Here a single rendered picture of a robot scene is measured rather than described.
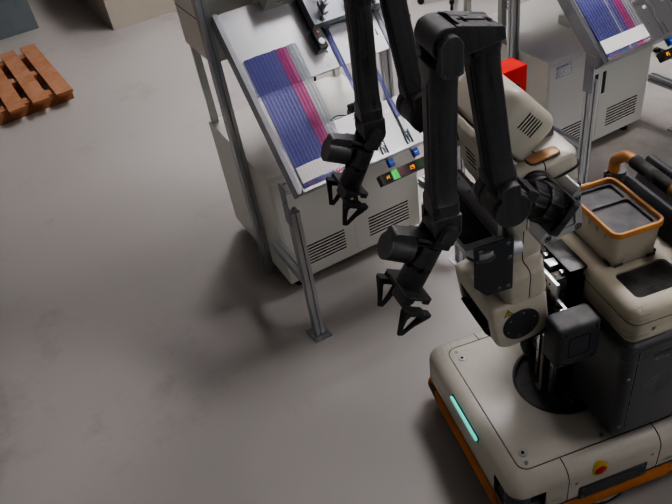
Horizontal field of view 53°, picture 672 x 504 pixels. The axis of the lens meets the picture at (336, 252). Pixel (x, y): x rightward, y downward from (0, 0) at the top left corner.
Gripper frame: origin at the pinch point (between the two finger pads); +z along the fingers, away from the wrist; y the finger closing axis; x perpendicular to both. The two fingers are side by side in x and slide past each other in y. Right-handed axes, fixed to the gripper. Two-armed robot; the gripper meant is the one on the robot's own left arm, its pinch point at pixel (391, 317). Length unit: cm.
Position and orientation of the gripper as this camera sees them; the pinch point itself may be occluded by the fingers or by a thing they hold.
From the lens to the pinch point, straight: 147.3
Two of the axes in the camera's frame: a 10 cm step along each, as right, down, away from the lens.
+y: 3.8, 5.7, -7.3
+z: -3.7, 8.1, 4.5
